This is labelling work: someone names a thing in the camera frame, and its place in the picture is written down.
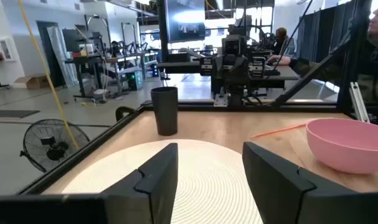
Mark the white round plate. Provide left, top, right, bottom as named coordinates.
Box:
left=61, top=139, right=264, bottom=224

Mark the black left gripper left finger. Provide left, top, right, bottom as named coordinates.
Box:
left=102, top=142, right=179, bottom=224

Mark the black aluminium table frame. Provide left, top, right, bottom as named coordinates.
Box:
left=17, top=0, right=378, bottom=195

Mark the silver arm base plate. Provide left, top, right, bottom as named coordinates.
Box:
left=213, top=93, right=229, bottom=108

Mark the black plastic cup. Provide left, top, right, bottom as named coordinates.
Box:
left=150, top=86, right=179, bottom=136

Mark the coiled black cable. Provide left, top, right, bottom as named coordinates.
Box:
left=115, top=106, right=136, bottom=123

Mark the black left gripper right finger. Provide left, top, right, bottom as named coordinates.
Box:
left=242, top=141, right=358, bottom=224

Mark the yellow hanging cable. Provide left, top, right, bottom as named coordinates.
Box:
left=17, top=0, right=80, bottom=151

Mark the silver aluminium bar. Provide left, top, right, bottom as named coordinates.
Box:
left=349, top=82, right=371, bottom=124

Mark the pink plastic bowl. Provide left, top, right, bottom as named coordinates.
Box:
left=305, top=118, right=378, bottom=175

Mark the person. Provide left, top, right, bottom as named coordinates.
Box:
left=266, top=0, right=378, bottom=103
left=271, top=27, right=289, bottom=55

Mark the black floor fan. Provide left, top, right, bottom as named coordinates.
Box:
left=19, top=118, right=90, bottom=174

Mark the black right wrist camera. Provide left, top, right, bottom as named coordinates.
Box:
left=222, top=34, right=247, bottom=57

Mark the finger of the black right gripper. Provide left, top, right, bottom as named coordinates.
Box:
left=236, top=55, right=250, bottom=90
left=213, top=55, right=232, bottom=90

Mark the black workbench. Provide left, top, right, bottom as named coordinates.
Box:
left=64, top=53, right=108, bottom=102

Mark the black curtain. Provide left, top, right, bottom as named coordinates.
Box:
left=296, top=0, right=356, bottom=60

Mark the dark grey desk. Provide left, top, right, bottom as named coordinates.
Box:
left=157, top=60, right=299, bottom=90

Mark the brown cardboard box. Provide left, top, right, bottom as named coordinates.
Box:
left=13, top=74, right=51, bottom=91

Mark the orange drinking straw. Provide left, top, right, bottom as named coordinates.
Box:
left=250, top=123, right=308, bottom=139

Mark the computer tower with green light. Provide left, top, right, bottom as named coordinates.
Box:
left=126, top=71, right=143, bottom=91

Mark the black computer monitor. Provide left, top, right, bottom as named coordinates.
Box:
left=165, top=0, right=207, bottom=43

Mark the black floor mat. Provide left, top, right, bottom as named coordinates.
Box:
left=0, top=109, right=40, bottom=119

